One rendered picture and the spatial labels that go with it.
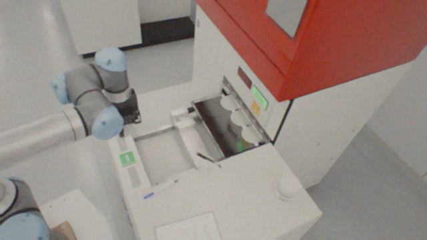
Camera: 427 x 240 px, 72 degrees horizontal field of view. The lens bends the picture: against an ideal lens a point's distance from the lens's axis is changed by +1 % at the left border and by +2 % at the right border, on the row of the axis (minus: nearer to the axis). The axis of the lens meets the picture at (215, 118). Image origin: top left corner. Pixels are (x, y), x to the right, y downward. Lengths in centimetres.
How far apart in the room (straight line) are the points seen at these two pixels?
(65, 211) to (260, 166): 77
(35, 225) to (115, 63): 50
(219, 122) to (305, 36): 65
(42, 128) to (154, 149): 76
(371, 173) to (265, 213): 173
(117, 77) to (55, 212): 67
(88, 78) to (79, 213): 64
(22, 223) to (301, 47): 93
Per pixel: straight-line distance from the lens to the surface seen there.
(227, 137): 134
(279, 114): 117
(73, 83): 80
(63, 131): 70
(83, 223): 127
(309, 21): 89
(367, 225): 247
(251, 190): 114
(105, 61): 81
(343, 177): 259
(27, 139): 69
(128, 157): 120
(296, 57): 95
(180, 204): 109
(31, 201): 108
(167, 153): 137
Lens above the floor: 196
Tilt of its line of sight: 49 degrees down
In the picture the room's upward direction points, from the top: 9 degrees clockwise
